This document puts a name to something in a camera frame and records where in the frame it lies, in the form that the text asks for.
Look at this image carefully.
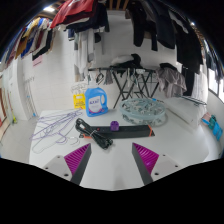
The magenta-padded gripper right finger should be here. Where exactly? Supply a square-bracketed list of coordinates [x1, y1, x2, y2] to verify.
[131, 142, 183, 186]

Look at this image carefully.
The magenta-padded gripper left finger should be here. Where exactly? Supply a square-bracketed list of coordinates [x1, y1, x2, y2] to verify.
[42, 143, 93, 186]

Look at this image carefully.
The purple charger block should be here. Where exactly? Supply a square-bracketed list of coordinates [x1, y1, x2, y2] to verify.
[110, 120, 120, 132]

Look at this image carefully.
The blue detergent bottle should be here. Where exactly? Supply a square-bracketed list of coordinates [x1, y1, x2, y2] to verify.
[84, 83, 109, 118]

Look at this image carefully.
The white pillow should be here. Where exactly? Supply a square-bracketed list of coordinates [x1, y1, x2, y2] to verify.
[165, 96, 208, 130]

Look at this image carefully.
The blue plastic clothes brush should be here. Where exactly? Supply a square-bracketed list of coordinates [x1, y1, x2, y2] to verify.
[201, 113, 224, 142]

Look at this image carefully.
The dark long pole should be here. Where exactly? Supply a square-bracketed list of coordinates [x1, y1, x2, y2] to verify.
[179, 94, 208, 106]

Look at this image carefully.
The black folding drying rack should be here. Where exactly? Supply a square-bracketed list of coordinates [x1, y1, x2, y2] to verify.
[88, 66, 161, 109]

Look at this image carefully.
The grey garment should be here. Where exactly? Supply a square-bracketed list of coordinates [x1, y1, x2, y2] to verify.
[156, 63, 188, 99]

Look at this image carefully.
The white and black clothes pile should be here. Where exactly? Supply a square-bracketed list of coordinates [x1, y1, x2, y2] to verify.
[110, 53, 144, 70]

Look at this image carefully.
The dark hanging clothes row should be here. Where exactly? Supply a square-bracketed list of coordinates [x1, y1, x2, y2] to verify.
[126, 0, 219, 88]

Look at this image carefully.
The black bundled power cable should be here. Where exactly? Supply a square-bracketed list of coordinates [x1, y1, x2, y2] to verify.
[74, 117, 114, 150]

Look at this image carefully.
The purple wire hanger pile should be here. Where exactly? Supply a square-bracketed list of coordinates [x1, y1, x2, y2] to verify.
[29, 109, 84, 148]

